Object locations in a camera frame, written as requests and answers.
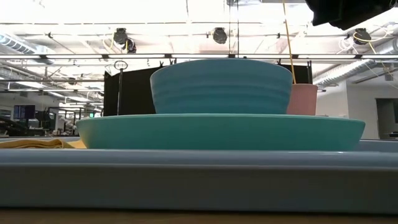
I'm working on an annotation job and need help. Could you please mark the light blue plastic tray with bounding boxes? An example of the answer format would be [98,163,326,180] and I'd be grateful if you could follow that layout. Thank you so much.
[0,136,398,215]

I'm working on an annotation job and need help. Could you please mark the blue bowl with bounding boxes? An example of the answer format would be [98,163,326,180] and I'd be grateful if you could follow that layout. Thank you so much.
[149,58,294,115]

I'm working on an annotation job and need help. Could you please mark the long ceiling light strip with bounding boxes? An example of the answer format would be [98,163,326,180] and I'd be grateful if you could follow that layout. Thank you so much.
[0,53,398,60]

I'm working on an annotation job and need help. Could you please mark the small dark monitor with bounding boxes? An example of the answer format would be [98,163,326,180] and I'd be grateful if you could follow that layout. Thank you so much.
[12,105,36,120]

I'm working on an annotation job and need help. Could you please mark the white ceiling duct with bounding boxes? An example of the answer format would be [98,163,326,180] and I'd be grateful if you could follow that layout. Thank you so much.
[313,58,398,88]

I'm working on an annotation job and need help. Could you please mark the teal plate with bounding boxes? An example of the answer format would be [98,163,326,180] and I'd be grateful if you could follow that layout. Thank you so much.
[76,113,366,152]

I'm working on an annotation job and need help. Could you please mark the yellow cloth napkin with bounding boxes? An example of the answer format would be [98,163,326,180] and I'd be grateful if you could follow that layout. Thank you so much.
[0,138,87,149]

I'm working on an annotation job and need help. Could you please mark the black ceiling cable reel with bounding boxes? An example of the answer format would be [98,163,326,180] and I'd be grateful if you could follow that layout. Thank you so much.
[353,27,373,45]
[213,27,228,45]
[113,27,137,54]

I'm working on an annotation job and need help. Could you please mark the yellow hanging cable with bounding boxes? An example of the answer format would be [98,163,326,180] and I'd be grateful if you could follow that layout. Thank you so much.
[281,0,298,85]

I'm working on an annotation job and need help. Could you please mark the black ring-topped stand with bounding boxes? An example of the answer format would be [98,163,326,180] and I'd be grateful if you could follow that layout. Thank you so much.
[113,60,129,116]

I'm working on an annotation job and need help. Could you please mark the pink cup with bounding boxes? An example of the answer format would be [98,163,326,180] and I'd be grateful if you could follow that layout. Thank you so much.
[286,83,318,116]

